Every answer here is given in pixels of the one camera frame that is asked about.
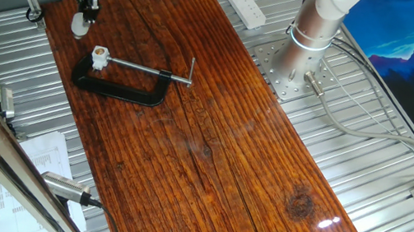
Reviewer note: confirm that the silver ribbed camera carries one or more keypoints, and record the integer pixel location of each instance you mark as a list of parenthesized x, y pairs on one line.
[(62, 186)]

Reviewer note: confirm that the brown wooden board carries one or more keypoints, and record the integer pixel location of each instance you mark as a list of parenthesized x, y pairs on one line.
[(222, 177)]

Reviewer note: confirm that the small white cap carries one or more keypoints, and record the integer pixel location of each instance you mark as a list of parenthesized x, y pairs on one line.
[(78, 27)]

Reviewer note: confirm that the printed paper sheets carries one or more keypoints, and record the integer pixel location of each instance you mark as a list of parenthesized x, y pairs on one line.
[(45, 153)]

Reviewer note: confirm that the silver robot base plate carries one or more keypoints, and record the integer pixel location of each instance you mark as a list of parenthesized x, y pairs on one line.
[(266, 56)]

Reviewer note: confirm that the black metal C-clamp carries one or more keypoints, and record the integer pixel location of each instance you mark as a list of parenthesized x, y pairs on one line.
[(119, 89)]

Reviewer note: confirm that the white power strip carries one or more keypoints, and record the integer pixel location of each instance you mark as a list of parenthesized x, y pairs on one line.
[(245, 5)]

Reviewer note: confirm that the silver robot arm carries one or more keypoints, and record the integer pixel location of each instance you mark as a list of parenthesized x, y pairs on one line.
[(308, 32)]

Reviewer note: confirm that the white lamp socket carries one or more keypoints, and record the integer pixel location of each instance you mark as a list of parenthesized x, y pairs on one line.
[(99, 58)]

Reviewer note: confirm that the blue mountain picture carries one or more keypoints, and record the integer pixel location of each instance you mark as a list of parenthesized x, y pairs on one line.
[(410, 40)]

